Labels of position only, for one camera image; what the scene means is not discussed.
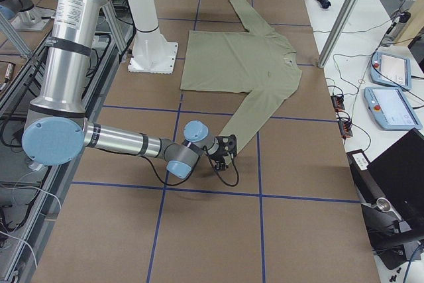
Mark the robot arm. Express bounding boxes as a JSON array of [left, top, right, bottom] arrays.
[[1, 0, 34, 20], [22, 0, 237, 179]]

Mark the far teach pendant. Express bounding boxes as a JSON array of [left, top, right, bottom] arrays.
[[370, 51, 411, 91]]

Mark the olive green long-sleeve shirt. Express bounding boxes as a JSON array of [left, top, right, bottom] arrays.
[[180, 0, 302, 150]]

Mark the aluminium frame post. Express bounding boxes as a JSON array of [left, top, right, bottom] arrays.
[[317, 0, 358, 68]]

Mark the teach pendant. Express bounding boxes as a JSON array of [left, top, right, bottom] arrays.
[[370, 51, 411, 91], [364, 87, 423, 131]]

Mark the black monitor stand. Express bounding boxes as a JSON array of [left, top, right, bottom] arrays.
[[346, 150, 423, 270]]

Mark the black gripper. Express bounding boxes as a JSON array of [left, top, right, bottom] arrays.
[[210, 135, 237, 165]]

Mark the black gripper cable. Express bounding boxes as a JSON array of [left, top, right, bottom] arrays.
[[145, 152, 240, 187]]

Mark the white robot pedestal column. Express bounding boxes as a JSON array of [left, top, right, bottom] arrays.
[[128, 0, 178, 74]]

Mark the black laptop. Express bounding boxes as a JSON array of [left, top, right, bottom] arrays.
[[368, 129, 423, 227]]

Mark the near teach pendant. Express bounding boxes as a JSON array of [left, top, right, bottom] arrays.
[[364, 87, 423, 131]]

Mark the orange black electronics board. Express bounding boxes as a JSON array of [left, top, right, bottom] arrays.
[[331, 94, 353, 141]]

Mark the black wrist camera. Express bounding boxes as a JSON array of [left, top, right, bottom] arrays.
[[215, 161, 229, 171]]

